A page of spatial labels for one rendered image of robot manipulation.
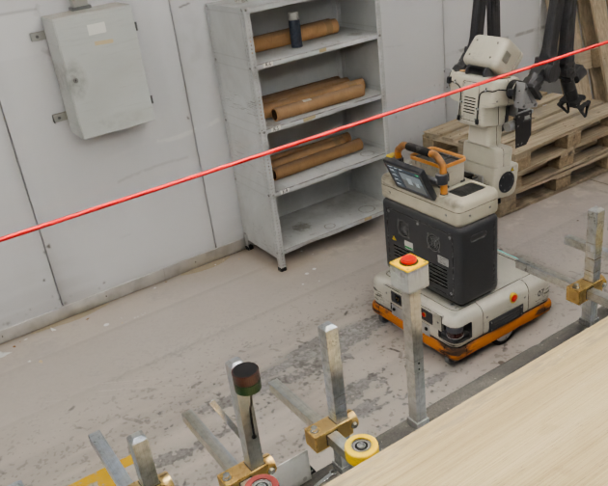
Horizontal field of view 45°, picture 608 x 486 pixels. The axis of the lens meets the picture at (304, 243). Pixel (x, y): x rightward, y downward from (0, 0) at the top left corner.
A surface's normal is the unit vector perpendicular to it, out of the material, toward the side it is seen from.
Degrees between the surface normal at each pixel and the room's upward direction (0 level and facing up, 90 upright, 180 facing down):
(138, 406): 0
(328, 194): 90
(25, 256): 90
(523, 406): 0
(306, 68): 90
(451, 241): 90
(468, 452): 0
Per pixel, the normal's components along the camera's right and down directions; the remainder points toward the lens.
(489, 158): -0.84, 0.21
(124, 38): 0.55, 0.32
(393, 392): -0.11, -0.89
